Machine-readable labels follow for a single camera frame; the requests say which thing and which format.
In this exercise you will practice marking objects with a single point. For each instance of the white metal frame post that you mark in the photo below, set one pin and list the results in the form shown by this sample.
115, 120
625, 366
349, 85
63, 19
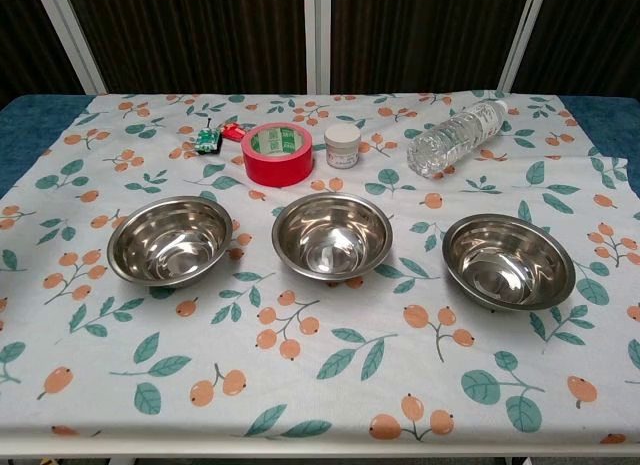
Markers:
522, 35
318, 35
70, 35

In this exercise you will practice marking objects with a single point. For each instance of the clear plastic water bottle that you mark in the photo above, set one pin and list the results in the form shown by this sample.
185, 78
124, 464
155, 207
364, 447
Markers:
450, 140

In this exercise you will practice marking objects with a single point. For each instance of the red tape roll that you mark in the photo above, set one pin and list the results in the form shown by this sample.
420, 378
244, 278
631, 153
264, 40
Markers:
277, 167

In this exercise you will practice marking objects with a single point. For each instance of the steel bowl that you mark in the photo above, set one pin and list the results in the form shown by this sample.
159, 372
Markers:
165, 245
507, 265
330, 240

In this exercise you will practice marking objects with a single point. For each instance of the small red packet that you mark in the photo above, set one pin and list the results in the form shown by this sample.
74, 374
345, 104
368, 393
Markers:
234, 131

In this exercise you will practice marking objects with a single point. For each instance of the fruit and leaf print tablecloth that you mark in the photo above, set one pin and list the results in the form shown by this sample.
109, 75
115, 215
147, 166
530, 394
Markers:
320, 365

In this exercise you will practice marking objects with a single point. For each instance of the dark slatted panel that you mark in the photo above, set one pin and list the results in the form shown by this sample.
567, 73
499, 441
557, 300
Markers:
420, 35
200, 35
590, 40
25, 40

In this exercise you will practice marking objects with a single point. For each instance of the small white lidded jar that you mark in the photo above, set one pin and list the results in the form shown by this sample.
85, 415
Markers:
342, 147

